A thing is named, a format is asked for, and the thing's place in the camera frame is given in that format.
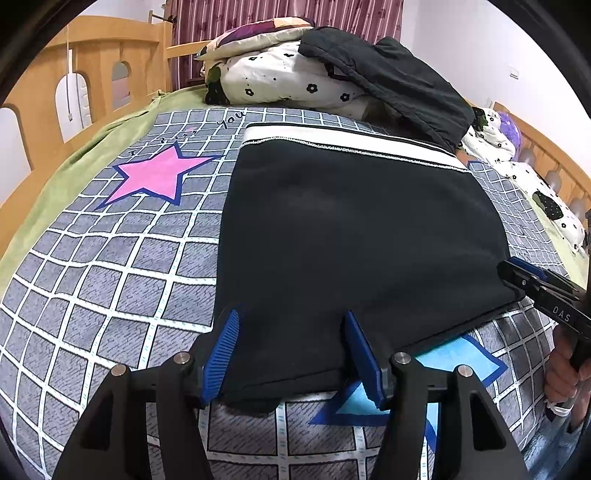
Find maroon curtain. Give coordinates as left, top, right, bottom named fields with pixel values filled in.
left=168, top=0, right=407, bottom=90

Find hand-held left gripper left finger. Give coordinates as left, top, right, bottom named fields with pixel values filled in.
left=53, top=308, right=242, bottom=480

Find white hanging cable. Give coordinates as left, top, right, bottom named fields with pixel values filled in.
left=65, top=23, right=75, bottom=123

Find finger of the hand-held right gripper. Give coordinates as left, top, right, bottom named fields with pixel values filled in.
left=498, top=259, right=549, bottom=302
left=510, top=257, right=576, bottom=292

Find black jacket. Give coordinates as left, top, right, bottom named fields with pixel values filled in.
left=298, top=27, right=476, bottom=153

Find person's right forearm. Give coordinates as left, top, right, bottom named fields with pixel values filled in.
left=531, top=401, right=591, bottom=476

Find grey checked star blanket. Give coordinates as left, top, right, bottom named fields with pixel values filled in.
left=0, top=106, right=568, bottom=480

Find wooden bed frame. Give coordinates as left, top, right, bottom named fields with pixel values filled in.
left=0, top=18, right=591, bottom=232

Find purple patterned pillow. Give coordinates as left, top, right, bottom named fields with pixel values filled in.
left=198, top=17, right=315, bottom=61

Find green bed sheet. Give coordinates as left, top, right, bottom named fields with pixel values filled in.
left=0, top=88, right=591, bottom=296

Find folded white floral quilt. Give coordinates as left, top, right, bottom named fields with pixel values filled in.
left=203, top=41, right=370, bottom=121

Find person's right hand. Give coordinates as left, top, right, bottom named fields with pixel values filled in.
left=545, top=339, right=583, bottom=411

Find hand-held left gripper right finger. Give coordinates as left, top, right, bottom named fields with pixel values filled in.
left=341, top=310, right=532, bottom=480

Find black pants with white stripe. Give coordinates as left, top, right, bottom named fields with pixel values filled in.
left=215, top=121, right=527, bottom=414

